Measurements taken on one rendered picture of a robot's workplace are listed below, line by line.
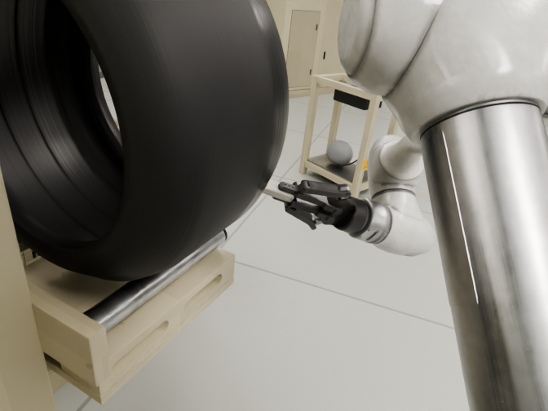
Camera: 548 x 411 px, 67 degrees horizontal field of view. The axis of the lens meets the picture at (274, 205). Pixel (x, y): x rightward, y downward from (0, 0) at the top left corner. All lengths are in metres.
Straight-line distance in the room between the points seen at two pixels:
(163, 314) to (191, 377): 1.03
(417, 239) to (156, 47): 0.67
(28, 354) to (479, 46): 0.68
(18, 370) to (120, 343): 0.14
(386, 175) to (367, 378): 1.09
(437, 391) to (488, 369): 1.57
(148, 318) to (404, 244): 0.53
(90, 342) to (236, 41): 0.43
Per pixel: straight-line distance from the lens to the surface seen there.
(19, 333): 0.70
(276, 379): 1.77
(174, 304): 0.76
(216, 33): 0.52
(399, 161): 0.94
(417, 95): 0.39
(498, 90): 0.38
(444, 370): 2.03
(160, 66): 0.48
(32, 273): 0.99
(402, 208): 0.93
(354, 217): 0.84
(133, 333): 0.72
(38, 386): 0.78
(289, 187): 0.77
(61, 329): 0.65
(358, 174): 3.03
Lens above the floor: 1.38
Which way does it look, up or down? 28 degrees down
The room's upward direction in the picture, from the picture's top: 7 degrees clockwise
